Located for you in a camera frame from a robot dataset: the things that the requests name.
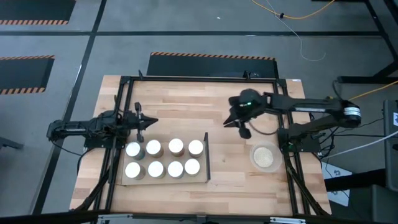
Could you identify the clear plastic bowl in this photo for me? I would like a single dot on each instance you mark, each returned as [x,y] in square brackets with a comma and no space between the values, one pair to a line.
[278,160]

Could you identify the black desk base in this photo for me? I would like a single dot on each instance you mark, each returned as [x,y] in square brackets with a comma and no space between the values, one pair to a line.
[377,21]

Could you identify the silver lidded tin can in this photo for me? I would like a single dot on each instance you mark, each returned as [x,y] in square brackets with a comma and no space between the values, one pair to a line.
[133,170]

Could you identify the black floor beam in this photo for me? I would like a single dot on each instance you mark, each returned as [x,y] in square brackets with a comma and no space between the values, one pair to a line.
[354,181]

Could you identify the grey equipment cabinet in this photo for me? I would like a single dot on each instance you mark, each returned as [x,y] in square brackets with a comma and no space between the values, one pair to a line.
[391,149]

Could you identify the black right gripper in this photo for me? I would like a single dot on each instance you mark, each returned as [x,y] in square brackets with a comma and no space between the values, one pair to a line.
[245,107]

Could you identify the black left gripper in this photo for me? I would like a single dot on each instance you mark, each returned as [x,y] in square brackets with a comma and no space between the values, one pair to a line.
[132,120]

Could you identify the Tomatoes labelled blue can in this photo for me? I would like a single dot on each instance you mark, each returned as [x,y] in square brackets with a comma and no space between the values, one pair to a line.
[175,169]

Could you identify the black mat hazard striped edge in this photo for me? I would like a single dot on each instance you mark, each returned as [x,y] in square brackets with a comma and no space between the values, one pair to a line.
[211,67]
[21,73]
[34,9]

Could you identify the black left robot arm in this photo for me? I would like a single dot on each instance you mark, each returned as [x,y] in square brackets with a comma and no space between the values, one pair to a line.
[81,127]

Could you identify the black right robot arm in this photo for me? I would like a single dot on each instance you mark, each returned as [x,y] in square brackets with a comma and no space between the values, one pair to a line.
[311,104]

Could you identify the white floor sign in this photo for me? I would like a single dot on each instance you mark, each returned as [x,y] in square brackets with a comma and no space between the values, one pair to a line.
[337,186]

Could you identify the blue labelled tin can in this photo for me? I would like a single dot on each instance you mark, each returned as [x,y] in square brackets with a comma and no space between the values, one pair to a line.
[134,150]

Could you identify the black aluminium table frame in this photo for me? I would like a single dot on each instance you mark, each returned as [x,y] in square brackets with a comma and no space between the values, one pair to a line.
[202,79]

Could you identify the orange red labelled can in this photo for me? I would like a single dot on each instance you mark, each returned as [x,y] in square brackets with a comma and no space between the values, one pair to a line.
[176,147]

